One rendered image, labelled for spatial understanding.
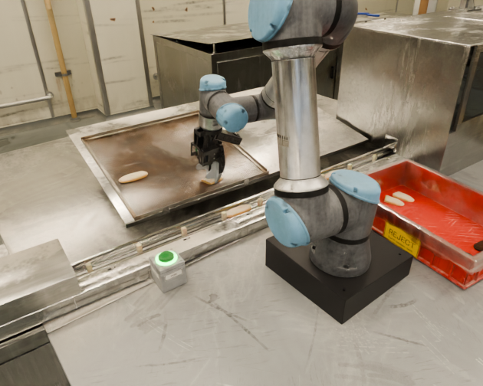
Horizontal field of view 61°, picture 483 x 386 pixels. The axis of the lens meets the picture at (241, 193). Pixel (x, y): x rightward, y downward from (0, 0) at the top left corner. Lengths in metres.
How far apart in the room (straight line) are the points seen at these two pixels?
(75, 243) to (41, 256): 0.21
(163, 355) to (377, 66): 1.29
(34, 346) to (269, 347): 0.56
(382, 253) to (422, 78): 0.73
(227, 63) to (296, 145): 2.33
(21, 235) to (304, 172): 0.94
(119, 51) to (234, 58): 1.76
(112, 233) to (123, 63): 3.46
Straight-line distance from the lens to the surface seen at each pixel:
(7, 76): 4.75
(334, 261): 1.01
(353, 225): 0.94
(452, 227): 1.43
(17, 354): 1.17
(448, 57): 1.57
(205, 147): 1.28
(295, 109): 0.82
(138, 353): 0.99
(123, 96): 4.74
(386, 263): 1.11
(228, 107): 1.10
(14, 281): 1.11
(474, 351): 1.07
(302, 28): 0.81
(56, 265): 1.11
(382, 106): 1.75
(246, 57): 3.21
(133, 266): 1.14
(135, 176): 1.42
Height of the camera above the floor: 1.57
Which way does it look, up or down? 31 degrees down
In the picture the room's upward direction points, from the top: 1 degrees counter-clockwise
